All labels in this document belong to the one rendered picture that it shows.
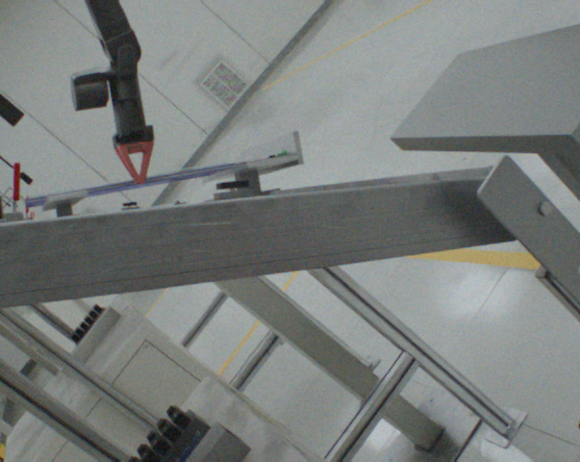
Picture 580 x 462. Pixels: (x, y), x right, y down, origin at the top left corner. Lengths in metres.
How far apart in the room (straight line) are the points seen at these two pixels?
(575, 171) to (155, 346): 1.25
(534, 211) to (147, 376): 1.56
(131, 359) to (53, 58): 7.01
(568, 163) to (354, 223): 0.73
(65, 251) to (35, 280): 0.03
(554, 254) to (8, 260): 0.45
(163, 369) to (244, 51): 7.40
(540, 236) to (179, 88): 8.38
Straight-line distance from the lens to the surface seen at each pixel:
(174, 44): 9.04
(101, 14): 1.35
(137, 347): 2.06
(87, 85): 1.38
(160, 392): 2.09
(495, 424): 1.61
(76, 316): 5.61
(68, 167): 8.68
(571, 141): 0.97
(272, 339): 2.10
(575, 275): 0.69
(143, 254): 0.57
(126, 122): 1.38
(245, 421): 1.05
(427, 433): 1.76
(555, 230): 0.67
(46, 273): 0.56
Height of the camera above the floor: 1.01
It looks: 16 degrees down
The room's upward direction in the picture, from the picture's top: 49 degrees counter-clockwise
